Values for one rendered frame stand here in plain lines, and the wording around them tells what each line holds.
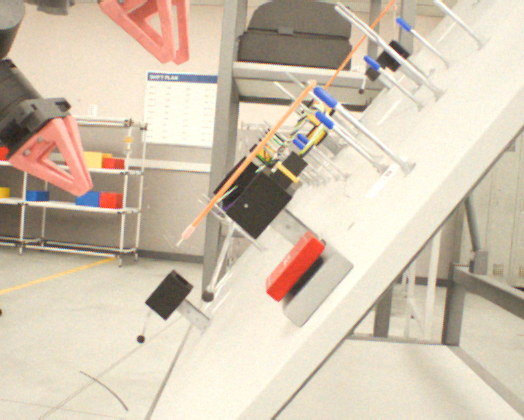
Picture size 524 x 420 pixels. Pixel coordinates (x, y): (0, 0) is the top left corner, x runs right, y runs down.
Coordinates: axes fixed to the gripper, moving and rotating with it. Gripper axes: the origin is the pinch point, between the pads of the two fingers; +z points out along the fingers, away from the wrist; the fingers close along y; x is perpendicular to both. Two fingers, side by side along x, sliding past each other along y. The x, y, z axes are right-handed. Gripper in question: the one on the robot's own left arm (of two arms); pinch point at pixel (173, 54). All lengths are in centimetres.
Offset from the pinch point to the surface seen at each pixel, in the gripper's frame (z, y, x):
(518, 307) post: 59, 50, -26
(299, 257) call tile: 19.0, -21.0, -6.7
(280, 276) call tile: 19.7, -21.3, -5.0
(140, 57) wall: -137, 765, 216
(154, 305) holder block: 27.7, 27.6, 25.8
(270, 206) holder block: 17.4, -1.8, -2.7
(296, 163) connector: 14.7, -0.8, -6.6
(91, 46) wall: -181, 768, 272
